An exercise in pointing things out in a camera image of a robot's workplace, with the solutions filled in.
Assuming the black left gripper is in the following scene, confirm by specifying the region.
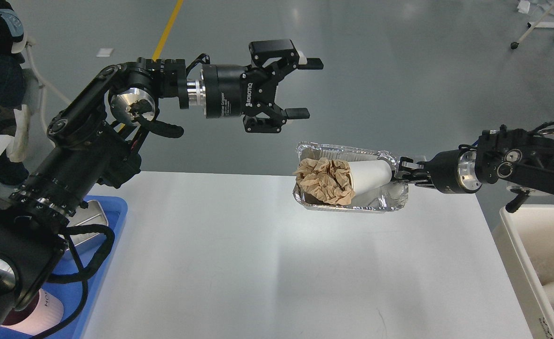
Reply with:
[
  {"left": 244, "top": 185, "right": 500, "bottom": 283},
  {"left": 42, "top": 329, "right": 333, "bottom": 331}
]
[{"left": 186, "top": 39, "right": 324, "bottom": 133}]

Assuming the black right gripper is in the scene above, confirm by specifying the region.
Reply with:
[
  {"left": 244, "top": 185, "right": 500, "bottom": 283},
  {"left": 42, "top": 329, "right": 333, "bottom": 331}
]
[{"left": 393, "top": 149, "right": 482, "bottom": 194}]

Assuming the aluminium foil tray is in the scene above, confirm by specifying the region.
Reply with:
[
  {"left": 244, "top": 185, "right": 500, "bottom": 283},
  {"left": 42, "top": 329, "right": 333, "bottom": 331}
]
[{"left": 293, "top": 141, "right": 408, "bottom": 214}]

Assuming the white paper cup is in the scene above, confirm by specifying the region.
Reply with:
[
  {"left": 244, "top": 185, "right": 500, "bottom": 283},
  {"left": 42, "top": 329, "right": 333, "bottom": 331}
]
[{"left": 349, "top": 160, "right": 393, "bottom": 195}]

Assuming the brown paper ball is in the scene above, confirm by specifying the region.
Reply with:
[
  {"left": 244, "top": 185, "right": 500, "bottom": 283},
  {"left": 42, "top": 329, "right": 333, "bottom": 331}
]
[{"left": 293, "top": 157, "right": 355, "bottom": 205}]

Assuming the stainless steel rectangular tray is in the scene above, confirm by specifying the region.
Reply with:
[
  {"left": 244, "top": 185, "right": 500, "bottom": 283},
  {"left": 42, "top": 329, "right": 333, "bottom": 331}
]
[{"left": 67, "top": 200, "right": 109, "bottom": 255}]

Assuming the pink ribbed mug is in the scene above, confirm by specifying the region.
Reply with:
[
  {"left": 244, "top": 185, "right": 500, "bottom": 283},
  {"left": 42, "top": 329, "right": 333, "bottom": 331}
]
[{"left": 1, "top": 289, "right": 64, "bottom": 336}]

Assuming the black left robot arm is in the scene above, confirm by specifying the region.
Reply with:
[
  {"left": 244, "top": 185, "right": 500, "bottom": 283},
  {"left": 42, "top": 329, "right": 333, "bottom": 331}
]
[{"left": 0, "top": 39, "right": 324, "bottom": 338}]

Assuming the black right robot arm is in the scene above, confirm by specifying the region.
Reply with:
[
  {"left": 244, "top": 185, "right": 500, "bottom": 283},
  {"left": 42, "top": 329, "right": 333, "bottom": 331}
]
[{"left": 392, "top": 121, "right": 554, "bottom": 213}]

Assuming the white plastic bin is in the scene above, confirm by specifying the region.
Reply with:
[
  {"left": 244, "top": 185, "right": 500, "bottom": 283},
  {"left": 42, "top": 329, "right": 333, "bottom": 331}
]
[{"left": 492, "top": 204, "right": 554, "bottom": 339}]

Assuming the white paper scrap on floor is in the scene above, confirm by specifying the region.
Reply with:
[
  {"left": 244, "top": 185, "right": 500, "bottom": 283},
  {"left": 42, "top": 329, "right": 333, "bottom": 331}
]
[{"left": 96, "top": 48, "right": 114, "bottom": 58}]

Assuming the white office chair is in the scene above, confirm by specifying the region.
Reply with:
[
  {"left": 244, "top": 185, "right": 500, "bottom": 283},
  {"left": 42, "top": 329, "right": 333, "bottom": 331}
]
[{"left": 6, "top": 32, "right": 72, "bottom": 162}]

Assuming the blue plastic bin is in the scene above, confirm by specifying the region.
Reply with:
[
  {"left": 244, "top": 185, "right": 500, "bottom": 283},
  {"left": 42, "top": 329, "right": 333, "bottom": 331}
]
[{"left": 0, "top": 195, "right": 128, "bottom": 339}]

